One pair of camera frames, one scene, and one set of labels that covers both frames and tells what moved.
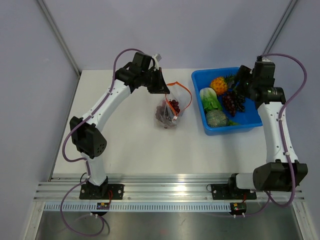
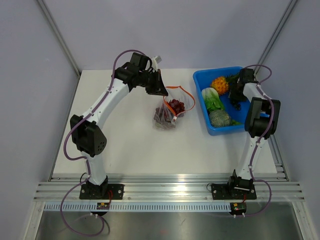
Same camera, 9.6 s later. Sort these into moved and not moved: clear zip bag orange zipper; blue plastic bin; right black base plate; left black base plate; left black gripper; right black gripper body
Moved: right black gripper body; clear zip bag orange zipper
Not moved: left black gripper; left black base plate; blue plastic bin; right black base plate
